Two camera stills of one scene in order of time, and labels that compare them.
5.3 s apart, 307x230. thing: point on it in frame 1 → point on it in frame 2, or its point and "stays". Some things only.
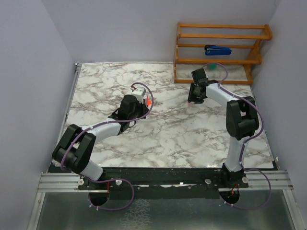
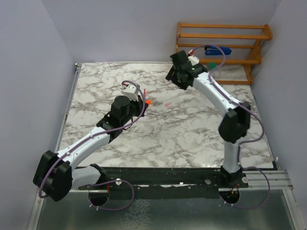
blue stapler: x=215 y=50 stays
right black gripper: x=191 y=98 → x=171 y=76
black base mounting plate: x=159 y=182 stays
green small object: x=212 y=66 stays
